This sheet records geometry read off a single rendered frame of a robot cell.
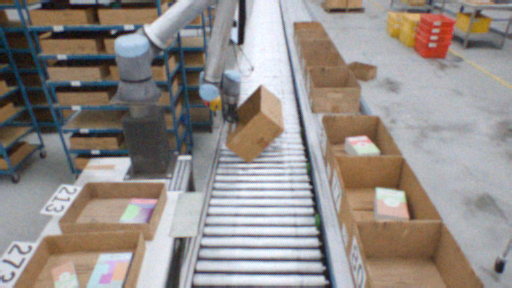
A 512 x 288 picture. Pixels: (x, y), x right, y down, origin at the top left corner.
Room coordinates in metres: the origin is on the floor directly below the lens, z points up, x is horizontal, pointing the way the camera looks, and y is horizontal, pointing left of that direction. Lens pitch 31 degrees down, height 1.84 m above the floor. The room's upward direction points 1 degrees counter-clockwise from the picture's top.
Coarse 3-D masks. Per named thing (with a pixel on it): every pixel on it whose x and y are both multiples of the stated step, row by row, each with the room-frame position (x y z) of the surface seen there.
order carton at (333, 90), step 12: (312, 72) 2.40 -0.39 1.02; (324, 72) 2.40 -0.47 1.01; (336, 72) 2.39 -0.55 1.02; (348, 72) 2.38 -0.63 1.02; (312, 84) 2.09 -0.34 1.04; (324, 84) 2.40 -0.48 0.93; (336, 84) 2.39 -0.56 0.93; (348, 84) 2.34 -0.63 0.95; (312, 96) 2.04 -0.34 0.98; (324, 96) 2.01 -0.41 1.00; (336, 96) 2.01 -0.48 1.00; (348, 96) 2.01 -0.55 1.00; (312, 108) 2.02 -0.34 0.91; (324, 108) 2.01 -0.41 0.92; (336, 108) 2.01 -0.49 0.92; (348, 108) 2.01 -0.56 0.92
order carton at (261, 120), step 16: (256, 96) 2.04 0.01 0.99; (272, 96) 1.97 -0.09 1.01; (240, 112) 2.04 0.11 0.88; (256, 112) 2.04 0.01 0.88; (272, 112) 1.74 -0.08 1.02; (240, 128) 1.96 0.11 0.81; (256, 128) 1.65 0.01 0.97; (272, 128) 1.65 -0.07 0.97; (240, 144) 1.65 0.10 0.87; (256, 144) 1.65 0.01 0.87
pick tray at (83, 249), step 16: (48, 240) 1.00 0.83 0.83; (64, 240) 1.01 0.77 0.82; (80, 240) 1.01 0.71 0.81; (96, 240) 1.02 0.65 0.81; (112, 240) 1.02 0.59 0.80; (128, 240) 1.02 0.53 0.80; (32, 256) 0.90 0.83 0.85; (48, 256) 0.98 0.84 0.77; (64, 256) 0.98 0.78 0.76; (80, 256) 0.98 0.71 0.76; (96, 256) 0.98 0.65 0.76; (32, 272) 0.87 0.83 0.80; (48, 272) 0.90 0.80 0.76; (80, 272) 0.90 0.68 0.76
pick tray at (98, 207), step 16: (80, 192) 1.28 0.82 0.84; (96, 192) 1.35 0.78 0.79; (112, 192) 1.35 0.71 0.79; (128, 192) 1.35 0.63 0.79; (144, 192) 1.35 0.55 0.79; (160, 192) 1.35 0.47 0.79; (80, 208) 1.25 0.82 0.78; (96, 208) 1.27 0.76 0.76; (112, 208) 1.27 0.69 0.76; (160, 208) 1.22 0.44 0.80; (64, 224) 1.07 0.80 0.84; (80, 224) 1.07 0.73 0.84; (96, 224) 1.07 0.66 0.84; (112, 224) 1.07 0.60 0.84; (128, 224) 1.07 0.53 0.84; (144, 224) 1.07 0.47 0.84; (144, 240) 1.07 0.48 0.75
